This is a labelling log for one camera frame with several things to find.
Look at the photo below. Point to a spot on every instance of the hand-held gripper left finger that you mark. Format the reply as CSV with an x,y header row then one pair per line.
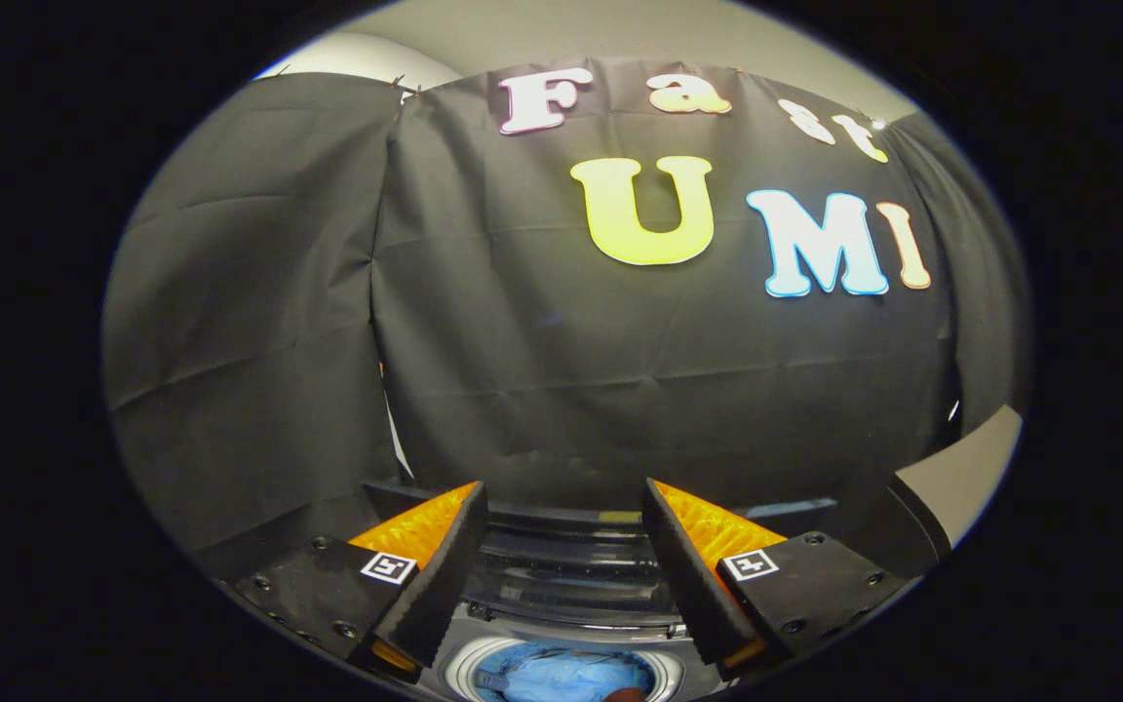
x,y
449,575

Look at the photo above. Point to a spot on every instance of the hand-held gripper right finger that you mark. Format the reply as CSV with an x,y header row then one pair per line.
x,y
683,570

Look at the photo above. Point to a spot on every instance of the black backdrop cloth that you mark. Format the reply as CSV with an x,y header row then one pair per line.
x,y
522,370

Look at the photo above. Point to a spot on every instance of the light blue polo shirt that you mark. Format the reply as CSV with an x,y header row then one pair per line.
x,y
561,678

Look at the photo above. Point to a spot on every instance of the grey cabinet with dark top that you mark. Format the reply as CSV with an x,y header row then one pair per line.
x,y
971,468

